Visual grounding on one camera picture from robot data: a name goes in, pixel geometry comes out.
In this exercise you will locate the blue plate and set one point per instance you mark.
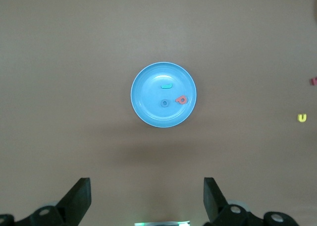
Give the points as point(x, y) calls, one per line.
point(148, 112)

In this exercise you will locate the teal foam letter r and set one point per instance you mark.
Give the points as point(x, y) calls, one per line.
point(166, 86)

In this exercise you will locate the coral foam letter p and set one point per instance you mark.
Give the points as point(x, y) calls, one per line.
point(177, 100)

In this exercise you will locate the dark red foam letter k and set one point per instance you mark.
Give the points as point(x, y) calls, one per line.
point(314, 81)

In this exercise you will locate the yellow foam letter u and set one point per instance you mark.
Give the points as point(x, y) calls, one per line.
point(302, 121)

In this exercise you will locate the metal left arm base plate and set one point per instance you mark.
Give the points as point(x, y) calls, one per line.
point(162, 223)

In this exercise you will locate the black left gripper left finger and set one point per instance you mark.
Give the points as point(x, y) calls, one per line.
point(74, 201)

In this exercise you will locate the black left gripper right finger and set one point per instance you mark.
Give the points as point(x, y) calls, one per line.
point(218, 208)

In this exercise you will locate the blue foam letter o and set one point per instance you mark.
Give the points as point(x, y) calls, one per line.
point(161, 103)

